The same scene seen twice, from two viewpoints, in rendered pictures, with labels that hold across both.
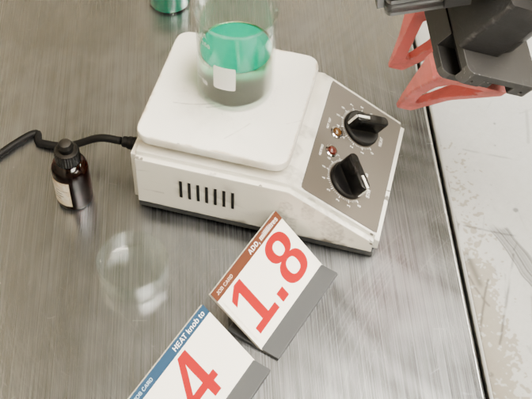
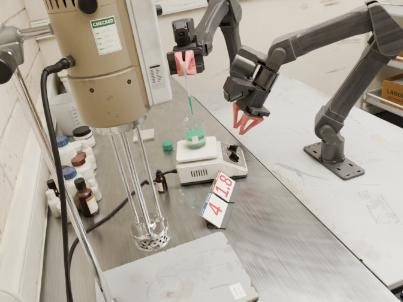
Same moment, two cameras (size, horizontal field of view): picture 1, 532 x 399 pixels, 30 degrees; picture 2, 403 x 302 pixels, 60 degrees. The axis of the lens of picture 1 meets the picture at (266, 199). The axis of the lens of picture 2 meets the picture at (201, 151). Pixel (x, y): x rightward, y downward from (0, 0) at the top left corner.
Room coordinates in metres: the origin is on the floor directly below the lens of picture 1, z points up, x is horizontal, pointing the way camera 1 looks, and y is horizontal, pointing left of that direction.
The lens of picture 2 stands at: (-0.35, 0.16, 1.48)
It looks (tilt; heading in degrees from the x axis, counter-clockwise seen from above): 29 degrees down; 351
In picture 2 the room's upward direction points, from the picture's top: 9 degrees counter-clockwise
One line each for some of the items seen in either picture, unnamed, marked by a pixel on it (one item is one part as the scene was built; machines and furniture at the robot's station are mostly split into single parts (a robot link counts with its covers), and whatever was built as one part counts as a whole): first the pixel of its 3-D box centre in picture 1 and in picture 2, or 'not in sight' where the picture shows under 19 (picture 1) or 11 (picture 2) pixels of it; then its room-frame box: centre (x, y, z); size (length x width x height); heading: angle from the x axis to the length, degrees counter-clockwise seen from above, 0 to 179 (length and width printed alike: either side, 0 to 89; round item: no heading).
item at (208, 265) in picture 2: not in sight; (171, 286); (0.14, 0.19, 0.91); 0.30 x 0.20 x 0.01; 96
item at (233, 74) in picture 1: (234, 46); (194, 133); (0.55, 0.03, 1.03); 0.07 x 0.06 x 0.08; 29
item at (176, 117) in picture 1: (229, 100); (197, 148); (0.53, 0.03, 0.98); 0.12 x 0.12 x 0.01; 78
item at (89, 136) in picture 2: not in sight; (84, 138); (0.91, 0.40, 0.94); 0.07 x 0.07 x 0.07
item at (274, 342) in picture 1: (275, 283); (225, 186); (0.40, -0.01, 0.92); 0.09 x 0.06 x 0.04; 151
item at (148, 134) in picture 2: not in sight; (140, 121); (0.88, 0.18, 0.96); 0.08 x 0.08 x 0.13; 83
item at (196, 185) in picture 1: (260, 141); (207, 160); (0.53, 0.01, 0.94); 0.22 x 0.13 x 0.08; 78
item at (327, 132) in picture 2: not in sight; (330, 129); (0.42, -0.33, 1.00); 0.09 x 0.06 x 0.06; 151
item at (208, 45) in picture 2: not in sight; (190, 38); (0.74, -0.03, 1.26); 0.12 x 0.09 x 0.12; 138
